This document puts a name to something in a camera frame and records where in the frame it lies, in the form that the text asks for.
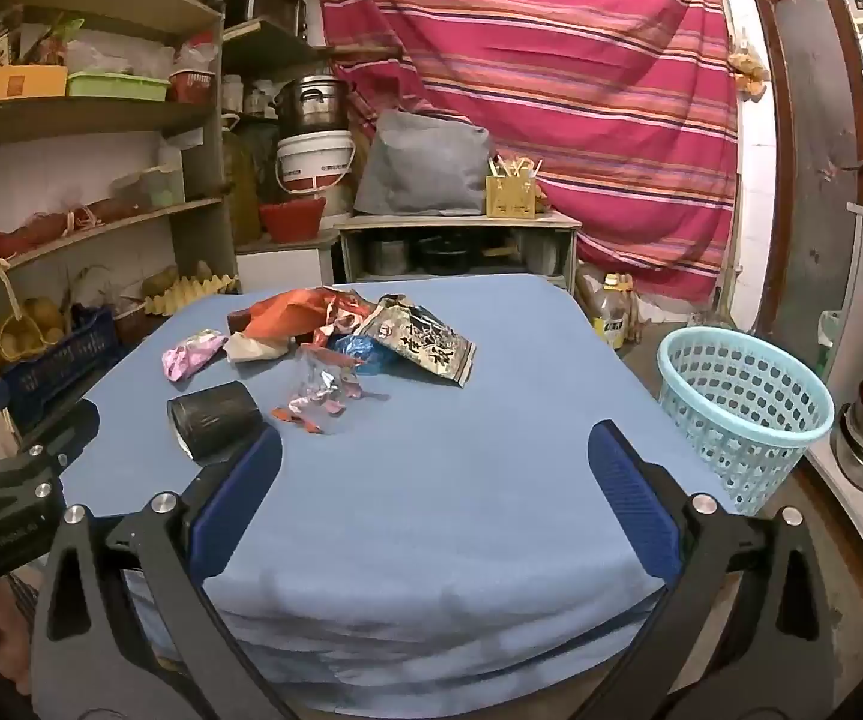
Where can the orange wrapper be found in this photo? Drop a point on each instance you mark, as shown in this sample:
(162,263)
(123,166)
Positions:
(281,315)

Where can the yellow-capped oil bottle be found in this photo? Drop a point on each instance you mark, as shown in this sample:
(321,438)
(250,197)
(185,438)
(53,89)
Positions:
(613,315)

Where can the dark blue plastic crate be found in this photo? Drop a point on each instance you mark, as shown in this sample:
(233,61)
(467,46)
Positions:
(64,360)

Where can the large yellow oil jug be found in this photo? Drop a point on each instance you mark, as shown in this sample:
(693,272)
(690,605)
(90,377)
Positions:
(240,180)

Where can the person's left hand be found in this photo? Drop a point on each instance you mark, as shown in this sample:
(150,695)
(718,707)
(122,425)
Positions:
(0,637)

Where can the yellow corrugated tray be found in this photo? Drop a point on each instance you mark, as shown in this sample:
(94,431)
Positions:
(191,292)

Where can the red net bag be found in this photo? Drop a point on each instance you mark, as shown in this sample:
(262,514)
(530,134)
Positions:
(26,232)

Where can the blue wrapper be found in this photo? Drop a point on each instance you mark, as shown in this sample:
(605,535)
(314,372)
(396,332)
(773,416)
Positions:
(360,354)

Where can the black and white snack bag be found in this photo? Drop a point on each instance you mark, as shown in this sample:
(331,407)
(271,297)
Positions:
(420,345)

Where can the brown framed door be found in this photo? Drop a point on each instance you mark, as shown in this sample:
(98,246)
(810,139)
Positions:
(814,165)

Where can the clear wrapper with red print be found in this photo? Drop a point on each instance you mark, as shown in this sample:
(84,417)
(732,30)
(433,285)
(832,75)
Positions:
(319,390)

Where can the clear plastic container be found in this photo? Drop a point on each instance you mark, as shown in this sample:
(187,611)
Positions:
(150,189)

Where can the yellow plastic container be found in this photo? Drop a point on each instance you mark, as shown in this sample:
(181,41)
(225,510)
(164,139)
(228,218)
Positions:
(15,84)

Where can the white plastic bucket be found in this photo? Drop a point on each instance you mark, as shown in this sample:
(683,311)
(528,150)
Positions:
(315,161)

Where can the grey fabric bag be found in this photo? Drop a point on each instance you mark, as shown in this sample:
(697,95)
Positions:
(424,165)

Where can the steel cooking pot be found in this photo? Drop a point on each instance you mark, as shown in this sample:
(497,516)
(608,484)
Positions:
(311,105)

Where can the green plastic container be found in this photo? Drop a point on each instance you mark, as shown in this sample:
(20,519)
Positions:
(116,85)

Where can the red striped hanging cloth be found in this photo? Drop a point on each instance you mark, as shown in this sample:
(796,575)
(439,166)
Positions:
(551,90)

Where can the yellow basket of potatoes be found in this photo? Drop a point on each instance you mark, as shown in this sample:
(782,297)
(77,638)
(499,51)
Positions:
(30,326)

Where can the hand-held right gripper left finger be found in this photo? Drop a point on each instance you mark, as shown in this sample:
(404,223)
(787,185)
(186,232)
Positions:
(240,487)

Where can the light blue plastic basket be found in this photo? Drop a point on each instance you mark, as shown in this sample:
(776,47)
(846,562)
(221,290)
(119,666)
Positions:
(739,405)

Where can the yellow chopstick holder box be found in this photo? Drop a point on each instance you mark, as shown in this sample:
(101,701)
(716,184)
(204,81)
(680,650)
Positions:
(510,199)

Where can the wooden shelf unit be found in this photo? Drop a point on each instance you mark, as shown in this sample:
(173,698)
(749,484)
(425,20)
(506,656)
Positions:
(101,124)

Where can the low white cabinet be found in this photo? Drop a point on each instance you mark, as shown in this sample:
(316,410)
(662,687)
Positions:
(461,223)

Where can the black pot in cabinet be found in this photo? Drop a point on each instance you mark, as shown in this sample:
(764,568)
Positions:
(443,255)

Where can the red plastic basin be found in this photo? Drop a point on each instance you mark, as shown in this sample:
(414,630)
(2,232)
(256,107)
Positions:
(290,219)

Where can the pink crumpled wrapper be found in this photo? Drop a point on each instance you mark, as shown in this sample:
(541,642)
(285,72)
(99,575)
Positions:
(191,354)

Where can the black microwave oven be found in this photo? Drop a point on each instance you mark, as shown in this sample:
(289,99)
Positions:
(278,0)

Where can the blue table cloth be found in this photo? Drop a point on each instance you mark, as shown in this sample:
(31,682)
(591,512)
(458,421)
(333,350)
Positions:
(416,510)

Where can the black cylindrical can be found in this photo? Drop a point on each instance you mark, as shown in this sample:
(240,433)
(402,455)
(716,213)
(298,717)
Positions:
(214,421)

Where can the beige wrapper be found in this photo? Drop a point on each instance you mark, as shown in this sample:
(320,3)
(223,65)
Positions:
(255,349)

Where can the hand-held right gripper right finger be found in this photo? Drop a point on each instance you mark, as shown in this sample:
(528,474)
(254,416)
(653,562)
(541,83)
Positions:
(634,495)

